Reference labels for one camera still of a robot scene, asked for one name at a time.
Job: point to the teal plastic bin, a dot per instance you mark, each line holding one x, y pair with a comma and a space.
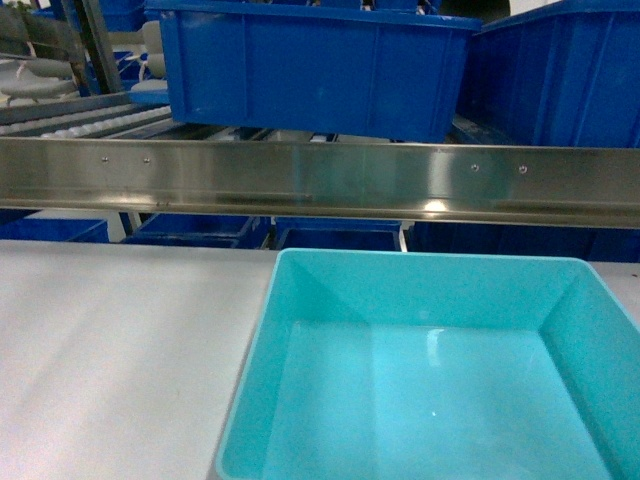
380, 365

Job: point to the blue bin on conveyor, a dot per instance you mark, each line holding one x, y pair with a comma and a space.
321, 69

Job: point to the blue bin far right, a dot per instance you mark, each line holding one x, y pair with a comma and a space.
566, 74

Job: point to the steel conveyor rail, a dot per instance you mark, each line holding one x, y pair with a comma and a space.
573, 187

